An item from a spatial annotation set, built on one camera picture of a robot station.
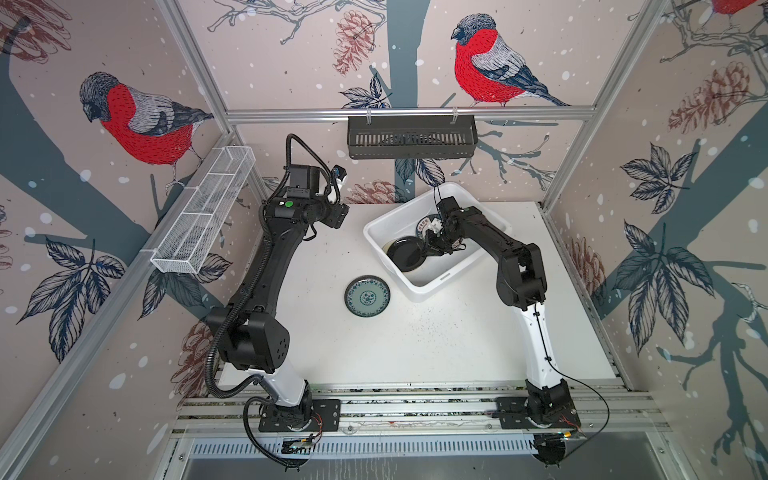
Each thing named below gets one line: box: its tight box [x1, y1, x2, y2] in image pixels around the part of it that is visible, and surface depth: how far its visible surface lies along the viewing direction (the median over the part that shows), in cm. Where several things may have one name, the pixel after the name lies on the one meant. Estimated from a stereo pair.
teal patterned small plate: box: [344, 274, 391, 318], surface depth 97 cm
